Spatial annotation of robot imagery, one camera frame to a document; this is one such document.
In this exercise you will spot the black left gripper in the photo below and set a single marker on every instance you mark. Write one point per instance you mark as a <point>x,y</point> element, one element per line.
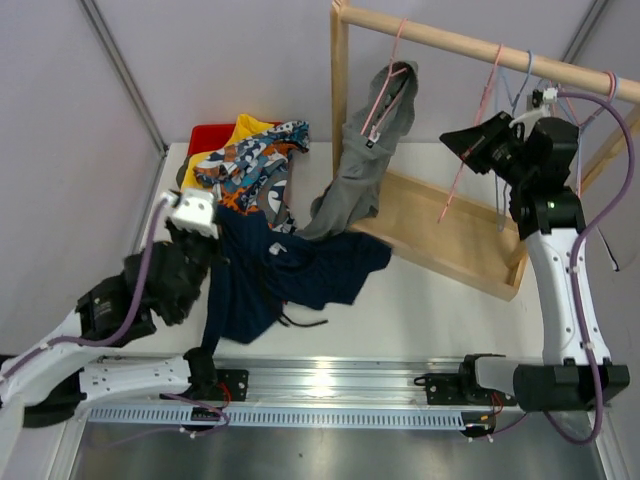
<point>216,243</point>

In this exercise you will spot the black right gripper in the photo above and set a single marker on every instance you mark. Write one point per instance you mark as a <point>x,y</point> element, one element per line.
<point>472,144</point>

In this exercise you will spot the navy blue shorts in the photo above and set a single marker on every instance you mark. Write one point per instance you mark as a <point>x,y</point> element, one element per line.
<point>265,269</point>

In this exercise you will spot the olive green shorts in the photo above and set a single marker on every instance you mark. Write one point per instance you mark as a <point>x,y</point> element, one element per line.
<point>181,172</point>

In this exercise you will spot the patterned blue orange shorts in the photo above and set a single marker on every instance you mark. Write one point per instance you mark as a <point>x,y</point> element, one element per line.
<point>252,175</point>

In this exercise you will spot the grey shorts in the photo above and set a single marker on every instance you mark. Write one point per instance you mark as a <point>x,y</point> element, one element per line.
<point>354,192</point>

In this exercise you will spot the yellow shorts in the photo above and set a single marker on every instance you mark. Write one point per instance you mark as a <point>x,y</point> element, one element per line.
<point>246,126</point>

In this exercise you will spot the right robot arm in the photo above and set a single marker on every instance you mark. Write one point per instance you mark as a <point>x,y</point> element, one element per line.
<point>576,371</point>

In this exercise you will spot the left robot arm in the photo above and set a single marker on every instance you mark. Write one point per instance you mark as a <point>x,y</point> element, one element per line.
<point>48,384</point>

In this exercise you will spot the red plastic bin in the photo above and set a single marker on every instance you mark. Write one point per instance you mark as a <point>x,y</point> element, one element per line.
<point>209,137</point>

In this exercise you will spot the wooden clothes rack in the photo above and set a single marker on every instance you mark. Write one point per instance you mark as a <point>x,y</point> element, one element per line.
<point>467,247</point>

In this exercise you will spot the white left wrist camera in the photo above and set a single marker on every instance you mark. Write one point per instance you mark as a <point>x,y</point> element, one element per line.
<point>192,210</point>

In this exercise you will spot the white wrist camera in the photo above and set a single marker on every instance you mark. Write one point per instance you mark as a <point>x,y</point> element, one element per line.
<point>539,104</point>
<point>192,210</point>

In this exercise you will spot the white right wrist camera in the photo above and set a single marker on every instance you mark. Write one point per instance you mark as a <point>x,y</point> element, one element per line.
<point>539,104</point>

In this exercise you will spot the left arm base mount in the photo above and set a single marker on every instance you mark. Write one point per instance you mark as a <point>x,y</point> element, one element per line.
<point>225,385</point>

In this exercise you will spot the slotted cable duct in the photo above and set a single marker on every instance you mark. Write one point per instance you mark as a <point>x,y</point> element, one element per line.
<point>248,416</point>

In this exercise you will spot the aluminium mounting rail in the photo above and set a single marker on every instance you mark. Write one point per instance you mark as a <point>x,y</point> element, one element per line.
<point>324,381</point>

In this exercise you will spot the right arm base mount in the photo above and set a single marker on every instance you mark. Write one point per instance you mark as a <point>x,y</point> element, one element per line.
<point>452,389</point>

